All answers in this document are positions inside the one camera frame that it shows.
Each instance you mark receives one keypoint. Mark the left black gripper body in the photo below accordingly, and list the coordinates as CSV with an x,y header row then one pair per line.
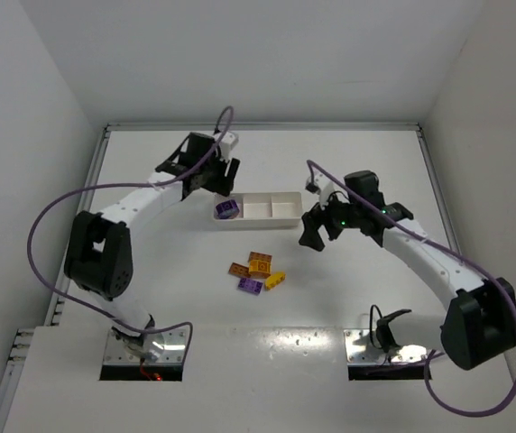
x,y
218,176

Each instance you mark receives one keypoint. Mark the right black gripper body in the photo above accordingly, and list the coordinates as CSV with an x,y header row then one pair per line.
x,y
321,216

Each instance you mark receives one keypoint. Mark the purple lego brick top pile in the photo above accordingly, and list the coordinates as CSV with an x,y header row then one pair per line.
x,y
227,209

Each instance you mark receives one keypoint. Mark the orange curved lego brick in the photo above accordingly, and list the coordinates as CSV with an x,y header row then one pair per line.
x,y
259,269

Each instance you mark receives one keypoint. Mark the yellow lego brick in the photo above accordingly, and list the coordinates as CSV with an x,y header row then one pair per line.
x,y
274,280

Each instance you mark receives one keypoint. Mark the purple lego brick front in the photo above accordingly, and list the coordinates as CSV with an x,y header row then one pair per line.
x,y
249,285

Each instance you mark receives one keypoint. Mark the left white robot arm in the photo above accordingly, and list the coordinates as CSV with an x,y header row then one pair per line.
x,y
99,258

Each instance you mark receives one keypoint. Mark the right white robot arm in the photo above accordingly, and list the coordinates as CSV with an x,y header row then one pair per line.
x,y
478,324

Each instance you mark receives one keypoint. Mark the white three-compartment tray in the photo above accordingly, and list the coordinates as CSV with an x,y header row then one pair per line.
x,y
260,210

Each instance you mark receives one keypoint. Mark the brown flat lego brick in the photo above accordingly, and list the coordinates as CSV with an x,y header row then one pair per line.
x,y
259,257
239,270

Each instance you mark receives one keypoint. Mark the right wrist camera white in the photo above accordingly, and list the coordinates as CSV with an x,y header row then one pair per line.
x,y
322,187

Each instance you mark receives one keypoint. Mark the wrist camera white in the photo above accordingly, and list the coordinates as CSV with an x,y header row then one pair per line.
x,y
228,142
322,187

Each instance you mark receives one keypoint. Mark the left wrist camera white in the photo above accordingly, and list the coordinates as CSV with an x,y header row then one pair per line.
x,y
228,142

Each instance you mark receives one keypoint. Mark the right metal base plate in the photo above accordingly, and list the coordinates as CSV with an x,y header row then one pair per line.
x,y
366,362

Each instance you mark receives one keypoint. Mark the metal base plate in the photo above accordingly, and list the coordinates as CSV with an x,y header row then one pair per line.
x,y
159,358
366,362

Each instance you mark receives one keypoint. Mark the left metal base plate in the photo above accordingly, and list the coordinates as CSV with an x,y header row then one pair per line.
x,y
159,358

